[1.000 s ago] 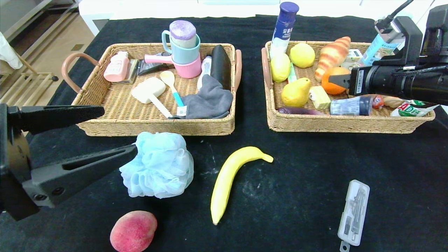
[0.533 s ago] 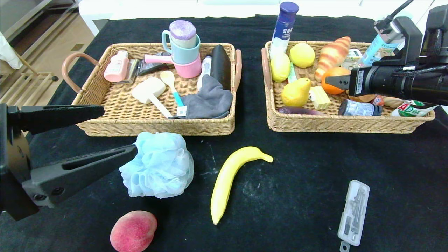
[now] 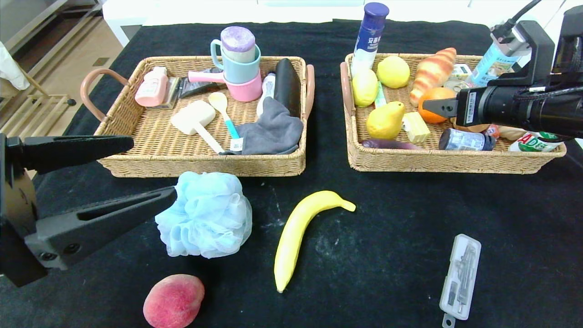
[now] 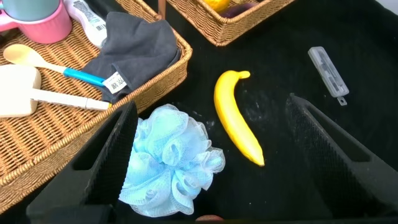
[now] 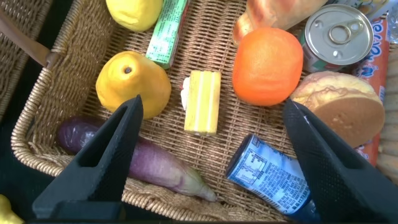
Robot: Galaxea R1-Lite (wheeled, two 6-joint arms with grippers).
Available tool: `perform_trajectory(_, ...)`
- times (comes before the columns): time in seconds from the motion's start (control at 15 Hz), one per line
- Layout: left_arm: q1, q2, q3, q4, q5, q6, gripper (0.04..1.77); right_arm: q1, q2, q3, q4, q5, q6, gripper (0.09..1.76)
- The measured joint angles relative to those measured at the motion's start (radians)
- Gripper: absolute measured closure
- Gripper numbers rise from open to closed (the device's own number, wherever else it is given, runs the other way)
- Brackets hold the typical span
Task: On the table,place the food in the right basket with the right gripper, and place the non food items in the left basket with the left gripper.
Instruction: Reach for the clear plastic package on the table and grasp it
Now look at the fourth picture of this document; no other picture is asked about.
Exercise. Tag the wicker basket with food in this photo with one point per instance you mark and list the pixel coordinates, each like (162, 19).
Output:
(224, 29)

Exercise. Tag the white tube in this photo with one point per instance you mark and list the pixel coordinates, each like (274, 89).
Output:
(90, 23)

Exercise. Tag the yellow pear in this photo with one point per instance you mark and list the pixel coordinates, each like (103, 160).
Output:
(217, 4)

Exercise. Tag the black oblong case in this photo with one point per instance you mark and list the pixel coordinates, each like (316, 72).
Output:
(105, 5)

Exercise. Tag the red peach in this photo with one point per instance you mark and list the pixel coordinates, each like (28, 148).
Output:
(210, 218)

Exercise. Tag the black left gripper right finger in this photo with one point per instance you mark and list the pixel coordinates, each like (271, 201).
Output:
(329, 161)

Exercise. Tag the grey cloth with tag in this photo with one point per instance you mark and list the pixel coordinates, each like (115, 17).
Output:
(136, 53)

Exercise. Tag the yellow banana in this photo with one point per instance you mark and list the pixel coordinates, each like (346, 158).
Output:
(233, 118)

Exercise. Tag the clear plastic compass case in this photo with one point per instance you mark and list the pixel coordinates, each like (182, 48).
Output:
(328, 71)

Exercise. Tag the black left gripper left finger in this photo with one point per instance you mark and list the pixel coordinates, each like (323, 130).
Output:
(105, 161)

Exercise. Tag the light blue bath pouf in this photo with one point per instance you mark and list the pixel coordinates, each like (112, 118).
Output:
(171, 161)

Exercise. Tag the purple eggplant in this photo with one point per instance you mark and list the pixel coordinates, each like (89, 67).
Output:
(237, 10)

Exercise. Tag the wicker basket with household items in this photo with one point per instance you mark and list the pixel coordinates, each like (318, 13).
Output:
(46, 137)

